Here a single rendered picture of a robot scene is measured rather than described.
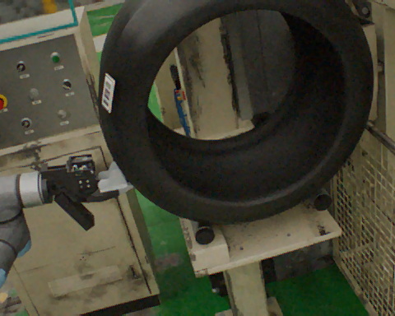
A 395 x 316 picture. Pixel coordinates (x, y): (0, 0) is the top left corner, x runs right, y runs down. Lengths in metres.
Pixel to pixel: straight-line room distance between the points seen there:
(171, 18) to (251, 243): 0.60
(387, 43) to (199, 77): 0.54
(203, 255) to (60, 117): 0.83
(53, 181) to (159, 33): 0.42
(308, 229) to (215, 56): 0.51
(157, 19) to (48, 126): 0.98
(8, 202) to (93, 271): 1.01
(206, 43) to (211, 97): 0.15
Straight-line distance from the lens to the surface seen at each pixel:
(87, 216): 1.10
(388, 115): 1.49
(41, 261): 2.00
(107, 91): 0.87
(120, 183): 1.05
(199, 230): 1.05
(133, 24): 0.85
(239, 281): 1.70
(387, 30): 1.38
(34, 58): 1.65
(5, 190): 1.06
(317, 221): 1.21
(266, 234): 1.19
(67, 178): 1.05
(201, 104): 1.31
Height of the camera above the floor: 1.57
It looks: 26 degrees down
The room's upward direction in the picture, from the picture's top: 9 degrees counter-clockwise
